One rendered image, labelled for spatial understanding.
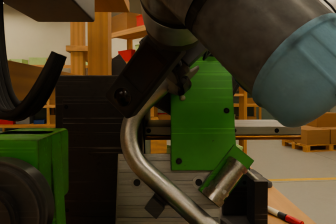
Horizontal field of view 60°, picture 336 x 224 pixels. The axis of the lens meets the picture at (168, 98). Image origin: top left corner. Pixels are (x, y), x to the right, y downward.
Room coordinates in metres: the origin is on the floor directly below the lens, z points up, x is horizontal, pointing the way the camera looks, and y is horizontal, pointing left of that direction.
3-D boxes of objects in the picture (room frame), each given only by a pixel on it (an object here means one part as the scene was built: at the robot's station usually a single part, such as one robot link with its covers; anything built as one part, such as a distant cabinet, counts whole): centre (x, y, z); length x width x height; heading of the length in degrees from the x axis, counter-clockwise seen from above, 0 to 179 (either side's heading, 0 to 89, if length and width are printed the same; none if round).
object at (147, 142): (0.74, 0.14, 1.07); 0.30 x 0.18 x 0.34; 1
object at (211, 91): (0.56, -0.06, 1.17); 0.13 x 0.12 x 0.20; 1
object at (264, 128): (0.72, -0.10, 1.11); 0.39 x 0.16 x 0.03; 91
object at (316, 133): (6.33, -3.26, 0.37); 1.20 x 0.80 x 0.74; 103
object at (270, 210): (0.70, -0.27, 0.91); 0.13 x 0.02 x 0.02; 27
